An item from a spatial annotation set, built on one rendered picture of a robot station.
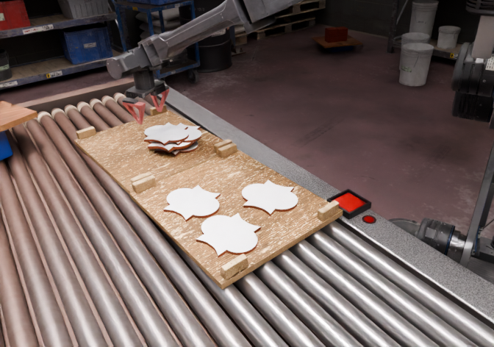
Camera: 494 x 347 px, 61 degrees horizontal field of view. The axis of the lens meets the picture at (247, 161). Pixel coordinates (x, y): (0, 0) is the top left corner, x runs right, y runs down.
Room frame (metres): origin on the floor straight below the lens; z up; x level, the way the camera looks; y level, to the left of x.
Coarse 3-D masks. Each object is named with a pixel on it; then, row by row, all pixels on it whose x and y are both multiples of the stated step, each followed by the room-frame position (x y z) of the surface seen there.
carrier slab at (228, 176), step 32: (224, 160) 1.04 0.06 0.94; (256, 160) 1.03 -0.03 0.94; (160, 192) 0.89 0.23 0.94; (224, 192) 0.88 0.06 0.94; (160, 224) 0.76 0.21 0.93; (192, 224) 0.75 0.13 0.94; (256, 224) 0.74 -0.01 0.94; (288, 224) 0.73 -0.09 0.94; (320, 224) 0.73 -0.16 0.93; (192, 256) 0.65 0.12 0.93; (224, 256) 0.64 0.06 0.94; (256, 256) 0.64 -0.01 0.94
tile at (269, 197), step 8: (256, 184) 0.89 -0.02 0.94; (264, 184) 0.89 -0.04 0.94; (272, 184) 0.89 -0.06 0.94; (248, 192) 0.86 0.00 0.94; (256, 192) 0.86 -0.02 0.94; (264, 192) 0.85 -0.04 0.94; (272, 192) 0.85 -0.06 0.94; (280, 192) 0.85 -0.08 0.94; (288, 192) 0.85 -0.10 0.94; (248, 200) 0.82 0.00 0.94; (256, 200) 0.82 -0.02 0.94; (264, 200) 0.82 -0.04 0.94; (272, 200) 0.82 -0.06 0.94; (280, 200) 0.82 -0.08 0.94; (288, 200) 0.82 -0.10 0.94; (296, 200) 0.81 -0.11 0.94; (256, 208) 0.80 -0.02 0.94; (264, 208) 0.79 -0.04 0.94; (272, 208) 0.79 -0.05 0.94; (280, 208) 0.78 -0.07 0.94; (288, 208) 0.78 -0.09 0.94
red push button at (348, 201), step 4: (340, 196) 0.84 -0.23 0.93; (344, 196) 0.84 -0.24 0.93; (348, 196) 0.84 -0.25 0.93; (352, 196) 0.84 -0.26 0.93; (332, 200) 0.83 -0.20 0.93; (336, 200) 0.83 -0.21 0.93; (340, 200) 0.83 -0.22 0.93; (344, 200) 0.82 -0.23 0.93; (348, 200) 0.82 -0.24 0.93; (352, 200) 0.82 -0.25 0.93; (356, 200) 0.82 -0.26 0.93; (360, 200) 0.82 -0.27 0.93; (340, 204) 0.81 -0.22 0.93; (344, 204) 0.81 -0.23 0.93; (348, 204) 0.81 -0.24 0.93; (352, 204) 0.81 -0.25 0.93; (356, 204) 0.80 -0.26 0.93; (360, 204) 0.80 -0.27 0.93; (344, 208) 0.79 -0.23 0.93; (348, 208) 0.79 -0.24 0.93; (352, 208) 0.79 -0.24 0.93; (356, 208) 0.79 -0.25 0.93
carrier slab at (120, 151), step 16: (112, 128) 1.29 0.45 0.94; (128, 128) 1.29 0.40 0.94; (144, 128) 1.28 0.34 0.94; (80, 144) 1.18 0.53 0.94; (96, 144) 1.18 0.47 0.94; (112, 144) 1.17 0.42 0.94; (128, 144) 1.17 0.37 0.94; (144, 144) 1.16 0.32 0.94; (208, 144) 1.14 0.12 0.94; (96, 160) 1.07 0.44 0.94; (112, 160) 1.07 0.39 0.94; (128, 160) 1.06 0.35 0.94; (144, 160) 1.06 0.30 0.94; (160, 160) 1.05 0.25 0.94; (176, 160) 1.05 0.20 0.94; (192, 160) 1.04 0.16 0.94; (208, 160) 1.05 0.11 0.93; (112, 176) 0.98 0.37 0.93; (128, 176) 0.97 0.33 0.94; (160, 176) 0.96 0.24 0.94; (128, 192) 0.91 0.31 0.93
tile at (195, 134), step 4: (180, 124) 1.21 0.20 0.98; (188, 128) 1.17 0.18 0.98; (192, 128) 1.17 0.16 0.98; (196, 128) 1.17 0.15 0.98; (200, 128) 1.19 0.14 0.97; (192, 132) 1.14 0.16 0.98; (196, 132) 1.14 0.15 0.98; (200, 132) 1.14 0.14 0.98; (192, 136) 1.12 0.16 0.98; (196, 136) 1.12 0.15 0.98; (200, 136) 1.12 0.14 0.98; (184, 140) 1.09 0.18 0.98; (188, 140) 1.09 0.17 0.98; (192, 140) 1.10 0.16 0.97; (176, 144) 1.08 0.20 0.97
